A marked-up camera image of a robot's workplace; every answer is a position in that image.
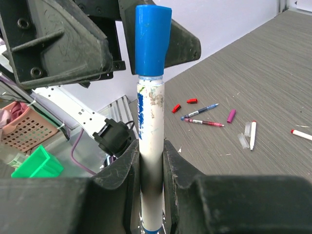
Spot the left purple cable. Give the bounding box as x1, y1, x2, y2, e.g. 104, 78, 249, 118
70, 129, 98, 176

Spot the blue gel pen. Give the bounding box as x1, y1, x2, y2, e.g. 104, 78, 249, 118
180, 103, 219, 120

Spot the purple pen cap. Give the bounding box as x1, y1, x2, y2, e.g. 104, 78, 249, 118
227, 109, 236, 123

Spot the red gel pen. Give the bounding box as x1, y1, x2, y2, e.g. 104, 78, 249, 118
184, 118, 224, 127

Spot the white pen with clear cap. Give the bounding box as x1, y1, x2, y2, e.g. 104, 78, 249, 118
244, 122, 251, 137

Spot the white marker blue print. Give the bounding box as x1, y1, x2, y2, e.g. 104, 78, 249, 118
137, 76, 165, 234

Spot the green plastic bin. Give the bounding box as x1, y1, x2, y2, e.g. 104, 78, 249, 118
11, 145, 64, 178

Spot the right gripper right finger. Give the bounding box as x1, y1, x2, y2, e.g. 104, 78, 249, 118
163, 140, 312, 234

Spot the red cap lower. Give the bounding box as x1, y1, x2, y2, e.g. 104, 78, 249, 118
186, 98, 198, 104

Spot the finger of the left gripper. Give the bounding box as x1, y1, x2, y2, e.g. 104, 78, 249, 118
118, 0, 201, 75
0, 0, 126, 90

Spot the pink plastic basket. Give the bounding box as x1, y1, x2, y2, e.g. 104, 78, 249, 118
1, 103, 59, 152

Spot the blue marker cap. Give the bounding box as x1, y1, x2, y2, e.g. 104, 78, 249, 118
135, 5, 172, 77

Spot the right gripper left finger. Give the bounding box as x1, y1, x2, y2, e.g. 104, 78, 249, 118
0, 140, 140, 234

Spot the clear pen cap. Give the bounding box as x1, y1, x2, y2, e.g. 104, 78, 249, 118
237, 133, 250, 149

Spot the red cap near arm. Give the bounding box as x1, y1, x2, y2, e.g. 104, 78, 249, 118
172, 104, 181, 113

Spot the white pen red tip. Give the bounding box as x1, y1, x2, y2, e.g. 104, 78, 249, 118
291, 129, 312, 141

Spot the white pen upper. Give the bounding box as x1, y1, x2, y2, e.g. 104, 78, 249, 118
250, 121, 256, 151

